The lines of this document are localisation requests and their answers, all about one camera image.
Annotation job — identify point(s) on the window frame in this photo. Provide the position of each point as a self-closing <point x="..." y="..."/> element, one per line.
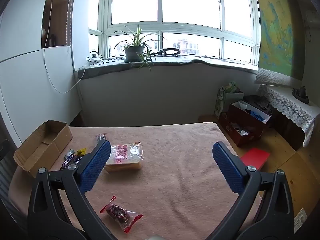
<point x="224" y="29"/>

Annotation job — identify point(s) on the green white paper bag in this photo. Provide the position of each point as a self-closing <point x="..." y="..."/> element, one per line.
<point x="227" y="95"/>

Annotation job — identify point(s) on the brown cardboard box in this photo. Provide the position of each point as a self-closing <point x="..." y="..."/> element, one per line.
<point x="43" y="147"/>

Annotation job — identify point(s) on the red flat box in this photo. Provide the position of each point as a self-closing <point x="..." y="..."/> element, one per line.
<point x="255" y="157"/>

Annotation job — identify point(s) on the dark figurine on table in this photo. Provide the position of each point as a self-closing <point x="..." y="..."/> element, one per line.
<point x="300" y="94"/>

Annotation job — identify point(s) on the packaged bread slices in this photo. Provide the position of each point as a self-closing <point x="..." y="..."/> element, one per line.
<point x="125" y="157"/>

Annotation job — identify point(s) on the potted spider plant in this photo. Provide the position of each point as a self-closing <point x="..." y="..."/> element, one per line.
<point x="137" y="48"/>

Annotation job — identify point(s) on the grey window sill cushion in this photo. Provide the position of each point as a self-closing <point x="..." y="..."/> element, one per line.
<point x="90" y="70"/>

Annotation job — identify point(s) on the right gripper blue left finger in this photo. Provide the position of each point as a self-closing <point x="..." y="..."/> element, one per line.
<point x="92" y="164"/>

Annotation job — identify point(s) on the yellow candy packet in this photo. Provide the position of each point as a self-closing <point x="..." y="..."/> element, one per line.
<point x="81" y="152"/>

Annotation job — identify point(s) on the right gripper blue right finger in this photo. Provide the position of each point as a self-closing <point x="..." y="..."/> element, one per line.
<point x="231" y="167"/>

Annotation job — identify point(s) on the Snickers bar Chinese label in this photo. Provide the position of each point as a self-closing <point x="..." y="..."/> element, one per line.
<point x="69" y="160"/>

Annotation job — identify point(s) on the white cabinet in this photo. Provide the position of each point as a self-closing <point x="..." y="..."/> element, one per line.
<point x="36" y="84"/>

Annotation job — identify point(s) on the teal mint candy packet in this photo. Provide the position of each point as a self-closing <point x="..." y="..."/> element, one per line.
<point x="71" y="152"/>

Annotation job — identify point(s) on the white lace covered side table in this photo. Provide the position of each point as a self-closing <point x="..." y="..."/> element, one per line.
<point x="305" y="116"/>

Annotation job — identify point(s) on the dark red storage box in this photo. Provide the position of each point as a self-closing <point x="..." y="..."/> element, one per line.
<point x="243" y="122"/>

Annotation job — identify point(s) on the power strip with cables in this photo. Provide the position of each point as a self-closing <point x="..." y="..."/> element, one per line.
<point x="96" y="59"/>

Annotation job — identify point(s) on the red date snack packet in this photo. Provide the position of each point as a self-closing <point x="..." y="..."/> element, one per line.
<point x="125" y="218"/>
<point x="101" y="137"/>

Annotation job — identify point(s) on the green landscape wall painting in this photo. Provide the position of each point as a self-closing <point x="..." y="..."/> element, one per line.
<point x="275" y="66"/>

